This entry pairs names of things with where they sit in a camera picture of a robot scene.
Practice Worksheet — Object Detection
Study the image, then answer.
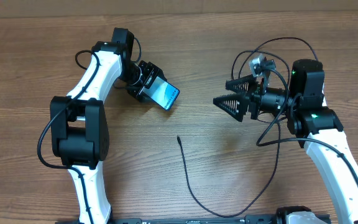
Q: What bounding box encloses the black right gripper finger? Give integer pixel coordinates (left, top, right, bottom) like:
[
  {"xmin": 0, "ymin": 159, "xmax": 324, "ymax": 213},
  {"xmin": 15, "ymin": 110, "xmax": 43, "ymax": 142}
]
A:
[
  {"xmin": 225, "ymin": 75, "xmax": 257, "ymax": 93},
  {"xmin": 213, "ymin": 93, "xmax": 250, "ymax": 122}
]

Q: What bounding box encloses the blue Samsung Galaxy smartphone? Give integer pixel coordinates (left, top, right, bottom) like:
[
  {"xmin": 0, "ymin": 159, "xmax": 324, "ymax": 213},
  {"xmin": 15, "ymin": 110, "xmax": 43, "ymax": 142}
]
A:
[{"xmin": 142, "ymin": 77, "xmax": 180, "ymax": 110}]

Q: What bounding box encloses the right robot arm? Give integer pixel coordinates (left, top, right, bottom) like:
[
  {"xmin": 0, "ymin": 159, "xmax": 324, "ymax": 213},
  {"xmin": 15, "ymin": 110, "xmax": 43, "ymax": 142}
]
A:
[{"xmin": 213, "ymin": 56, "xmax": 358, "ymax": 223}]

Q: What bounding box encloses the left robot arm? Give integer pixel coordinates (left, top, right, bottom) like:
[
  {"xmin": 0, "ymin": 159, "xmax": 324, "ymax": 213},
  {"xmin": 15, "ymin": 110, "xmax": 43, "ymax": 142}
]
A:
[{"xmin": 45, "ymin": 28, "xmax": 166, "ymax": 223}]

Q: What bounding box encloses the black USB charging cable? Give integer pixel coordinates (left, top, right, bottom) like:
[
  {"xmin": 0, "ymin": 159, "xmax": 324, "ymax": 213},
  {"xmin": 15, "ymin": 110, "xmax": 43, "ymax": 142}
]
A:
[{"xmin": 177, "ymin": 37, "xmax": 319, "ymax": 218}]

